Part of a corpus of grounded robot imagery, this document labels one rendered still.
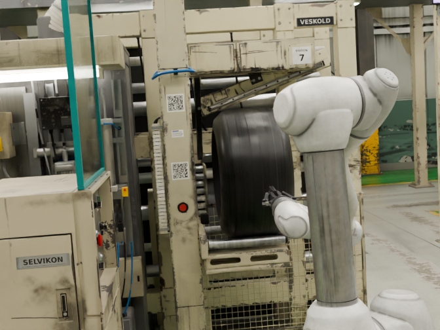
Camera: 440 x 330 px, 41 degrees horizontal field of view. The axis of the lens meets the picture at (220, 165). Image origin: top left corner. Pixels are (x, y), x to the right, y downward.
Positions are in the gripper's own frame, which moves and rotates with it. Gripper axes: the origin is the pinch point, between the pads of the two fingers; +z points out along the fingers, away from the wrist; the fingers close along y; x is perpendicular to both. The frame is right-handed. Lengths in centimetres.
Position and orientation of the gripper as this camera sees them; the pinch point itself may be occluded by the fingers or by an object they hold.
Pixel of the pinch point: (272, 192)
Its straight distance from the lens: 223.8
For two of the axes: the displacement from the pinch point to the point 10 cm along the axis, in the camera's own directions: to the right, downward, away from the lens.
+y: -9.9, 0.7, -0.8
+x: 0.5, 9.7, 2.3
